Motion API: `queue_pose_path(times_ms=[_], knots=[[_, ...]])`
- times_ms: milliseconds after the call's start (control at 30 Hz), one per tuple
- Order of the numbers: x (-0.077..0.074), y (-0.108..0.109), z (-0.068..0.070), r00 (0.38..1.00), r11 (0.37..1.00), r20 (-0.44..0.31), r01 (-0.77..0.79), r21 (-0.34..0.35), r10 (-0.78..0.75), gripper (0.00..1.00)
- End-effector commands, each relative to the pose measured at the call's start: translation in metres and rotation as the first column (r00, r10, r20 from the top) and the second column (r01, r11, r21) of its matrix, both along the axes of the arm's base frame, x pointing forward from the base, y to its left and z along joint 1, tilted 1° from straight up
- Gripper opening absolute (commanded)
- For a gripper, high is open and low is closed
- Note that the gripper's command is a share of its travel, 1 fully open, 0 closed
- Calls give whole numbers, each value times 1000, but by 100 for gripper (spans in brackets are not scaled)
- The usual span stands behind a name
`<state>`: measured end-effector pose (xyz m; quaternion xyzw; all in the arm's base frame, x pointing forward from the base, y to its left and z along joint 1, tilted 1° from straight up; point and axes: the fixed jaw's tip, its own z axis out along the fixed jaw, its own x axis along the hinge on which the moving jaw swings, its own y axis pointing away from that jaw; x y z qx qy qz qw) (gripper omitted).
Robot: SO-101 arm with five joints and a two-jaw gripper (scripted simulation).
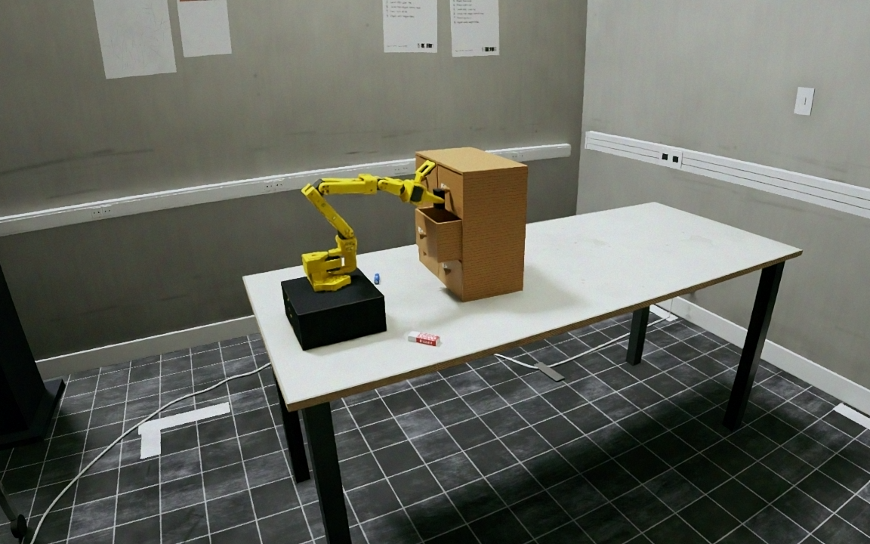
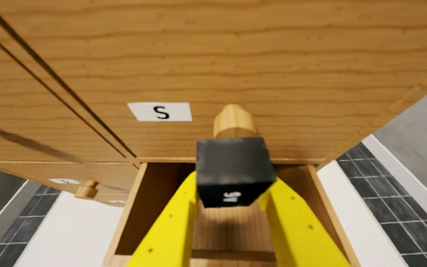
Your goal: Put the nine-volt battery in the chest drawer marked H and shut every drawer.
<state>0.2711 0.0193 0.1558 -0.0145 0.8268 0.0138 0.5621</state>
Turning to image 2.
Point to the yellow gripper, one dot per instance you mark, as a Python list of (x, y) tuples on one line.
[(298, 237)]

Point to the brown wooden chest of drawers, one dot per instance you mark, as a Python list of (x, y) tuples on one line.
[(23, 52)]

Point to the black 9v battery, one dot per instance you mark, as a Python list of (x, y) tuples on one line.
[(232, 172)]

